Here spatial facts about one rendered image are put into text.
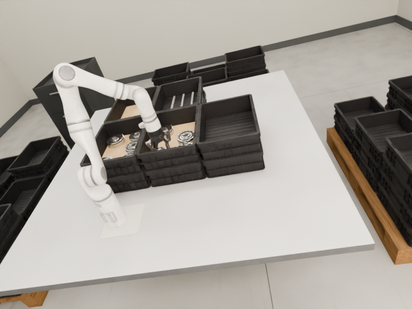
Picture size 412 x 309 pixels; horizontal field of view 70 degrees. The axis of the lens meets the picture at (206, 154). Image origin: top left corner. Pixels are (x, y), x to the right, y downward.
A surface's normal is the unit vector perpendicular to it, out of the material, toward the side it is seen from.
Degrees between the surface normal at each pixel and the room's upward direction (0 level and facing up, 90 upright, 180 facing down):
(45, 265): 0
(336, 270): 0
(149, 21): 90
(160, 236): 0
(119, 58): 90
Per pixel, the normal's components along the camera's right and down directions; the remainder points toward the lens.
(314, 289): -0.23, -0.77
